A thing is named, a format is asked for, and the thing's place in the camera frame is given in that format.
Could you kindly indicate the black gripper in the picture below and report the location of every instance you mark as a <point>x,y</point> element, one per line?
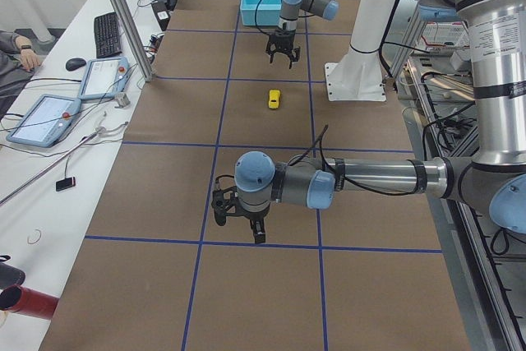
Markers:
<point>284,36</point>
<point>251,215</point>

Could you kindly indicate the yellow beetle toy car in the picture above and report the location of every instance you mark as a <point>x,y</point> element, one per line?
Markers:
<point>274,99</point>

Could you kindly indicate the person's hand on desk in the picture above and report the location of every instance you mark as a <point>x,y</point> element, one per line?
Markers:
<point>29,59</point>

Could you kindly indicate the light blue plastic bin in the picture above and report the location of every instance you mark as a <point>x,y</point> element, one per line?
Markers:
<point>265,13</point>

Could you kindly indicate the black keyboard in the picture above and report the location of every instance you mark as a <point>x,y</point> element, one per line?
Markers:
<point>107,37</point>

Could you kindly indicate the small black device on desk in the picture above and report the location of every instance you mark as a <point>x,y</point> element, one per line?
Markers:
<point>65,184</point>

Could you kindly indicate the blue teach pendant upper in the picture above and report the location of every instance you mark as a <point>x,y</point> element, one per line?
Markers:
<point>104,78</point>

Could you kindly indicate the blue teach pendant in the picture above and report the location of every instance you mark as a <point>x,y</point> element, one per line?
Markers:
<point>46,121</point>
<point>104,78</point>

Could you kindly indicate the black computer mouse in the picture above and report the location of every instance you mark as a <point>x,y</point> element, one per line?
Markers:
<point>73,64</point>

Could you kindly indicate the blue teach pendant lower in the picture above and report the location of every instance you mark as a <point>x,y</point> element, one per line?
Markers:
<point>46,121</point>

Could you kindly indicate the red cardboard tube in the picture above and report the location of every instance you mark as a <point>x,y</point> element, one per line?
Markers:
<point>28,302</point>

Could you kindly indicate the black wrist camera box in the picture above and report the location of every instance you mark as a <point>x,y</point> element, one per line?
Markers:
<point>224,201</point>

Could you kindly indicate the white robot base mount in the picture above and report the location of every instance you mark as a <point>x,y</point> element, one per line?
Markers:
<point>357,76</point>

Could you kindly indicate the aluminium frame post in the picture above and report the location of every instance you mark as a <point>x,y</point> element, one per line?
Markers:
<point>133,38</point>

